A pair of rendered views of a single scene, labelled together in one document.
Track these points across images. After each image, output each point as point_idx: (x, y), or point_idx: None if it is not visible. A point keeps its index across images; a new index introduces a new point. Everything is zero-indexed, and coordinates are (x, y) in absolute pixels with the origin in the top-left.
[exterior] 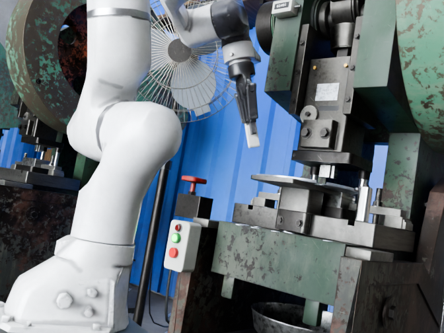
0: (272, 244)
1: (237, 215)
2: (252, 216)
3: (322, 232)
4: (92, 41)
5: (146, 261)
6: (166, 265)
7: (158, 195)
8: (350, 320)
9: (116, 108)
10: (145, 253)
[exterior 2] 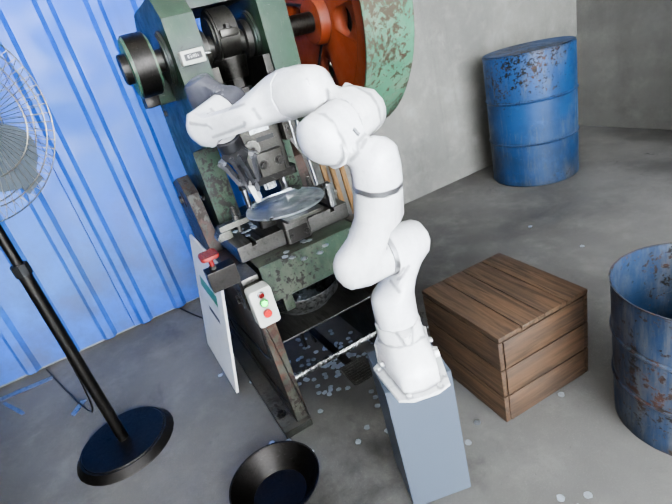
0: (310, 254)
1: (245, 256)
2: (259, 248)
3: (317, 226)
4: (392, 211)
5: (83, 369)
6: (263, 326)
7: (45, 305)
8: None
9: (399, 241)
10: (76, 363)
